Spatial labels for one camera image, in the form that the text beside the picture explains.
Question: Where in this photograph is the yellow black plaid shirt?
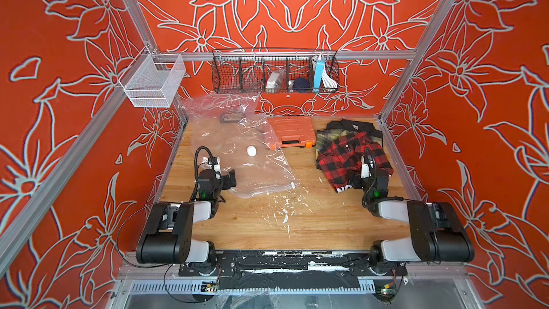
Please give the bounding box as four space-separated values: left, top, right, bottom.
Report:
315 119 383 157

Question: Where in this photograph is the red black plaid shirt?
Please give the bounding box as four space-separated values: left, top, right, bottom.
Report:
317 132 394 193

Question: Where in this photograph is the black wire wall basket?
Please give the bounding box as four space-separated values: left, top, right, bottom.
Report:
211 48 340 94

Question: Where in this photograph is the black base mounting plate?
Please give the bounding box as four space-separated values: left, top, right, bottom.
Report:
178 250 407 293

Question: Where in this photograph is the clear acrylic wall bin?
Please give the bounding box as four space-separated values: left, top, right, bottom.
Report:
120 54 187 109

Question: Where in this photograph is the light blue box in basket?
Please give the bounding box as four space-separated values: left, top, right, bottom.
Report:
312 57 325 93

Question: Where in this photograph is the dark blue round object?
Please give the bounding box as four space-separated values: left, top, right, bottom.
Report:
293 77 311 94

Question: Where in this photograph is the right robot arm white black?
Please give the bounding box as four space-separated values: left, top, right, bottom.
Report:
353 148 475 267

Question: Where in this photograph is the orange plastic tool case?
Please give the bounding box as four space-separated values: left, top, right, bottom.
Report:
267 116 317 149

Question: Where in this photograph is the clear plastic vacuum bag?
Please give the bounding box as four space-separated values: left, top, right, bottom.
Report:
184 92 300 198

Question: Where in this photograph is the white cable in basket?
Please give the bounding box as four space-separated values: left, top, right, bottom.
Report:
321 68 338 91

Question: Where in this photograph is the white slotted cable duct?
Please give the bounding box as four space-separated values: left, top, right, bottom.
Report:
130 279 376 296

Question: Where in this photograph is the grey white packet in basket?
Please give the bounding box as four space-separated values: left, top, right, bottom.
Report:
265 70 285 94

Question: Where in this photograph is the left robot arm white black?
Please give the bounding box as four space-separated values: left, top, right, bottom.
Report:
136 146 237 268

